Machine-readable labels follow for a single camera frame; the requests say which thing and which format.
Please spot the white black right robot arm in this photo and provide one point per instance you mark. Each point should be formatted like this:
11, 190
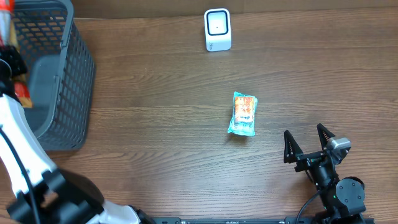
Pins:
342, 199

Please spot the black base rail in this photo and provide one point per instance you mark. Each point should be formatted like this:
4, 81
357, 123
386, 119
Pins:
177, 220

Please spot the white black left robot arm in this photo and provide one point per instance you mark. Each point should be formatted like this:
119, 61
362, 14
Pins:
44, 192

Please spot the teal snack packet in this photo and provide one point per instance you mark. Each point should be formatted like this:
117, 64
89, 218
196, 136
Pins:
243, 116

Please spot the grey plastic mesh basket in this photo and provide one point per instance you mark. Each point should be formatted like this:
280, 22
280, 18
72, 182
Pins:
61, 73

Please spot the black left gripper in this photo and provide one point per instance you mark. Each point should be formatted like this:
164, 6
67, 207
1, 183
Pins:
12, 62

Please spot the long orange cracker pack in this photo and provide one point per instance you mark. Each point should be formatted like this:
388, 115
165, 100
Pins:
9, 37

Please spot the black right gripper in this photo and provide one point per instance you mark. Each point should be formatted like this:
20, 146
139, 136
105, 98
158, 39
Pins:
311, 158

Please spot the white barcode scanner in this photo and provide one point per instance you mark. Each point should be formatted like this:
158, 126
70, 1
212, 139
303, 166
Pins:
217, 30

